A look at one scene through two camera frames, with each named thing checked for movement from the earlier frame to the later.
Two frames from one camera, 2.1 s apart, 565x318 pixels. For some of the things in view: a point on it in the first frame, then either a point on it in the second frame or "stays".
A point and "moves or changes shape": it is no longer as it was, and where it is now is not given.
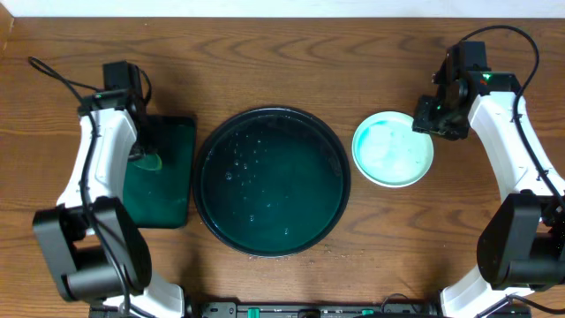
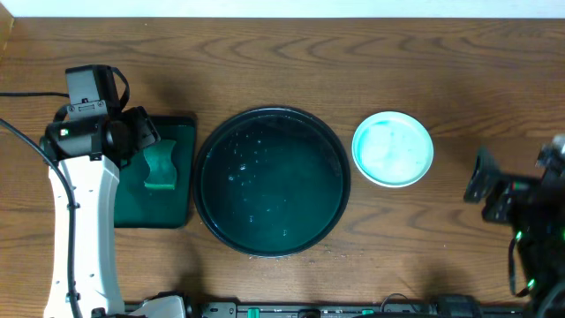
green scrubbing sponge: (152, 162) moves or changes shape
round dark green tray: (271, 181) stays
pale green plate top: (388, 152) stays
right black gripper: (422, 123) → (516, 190)
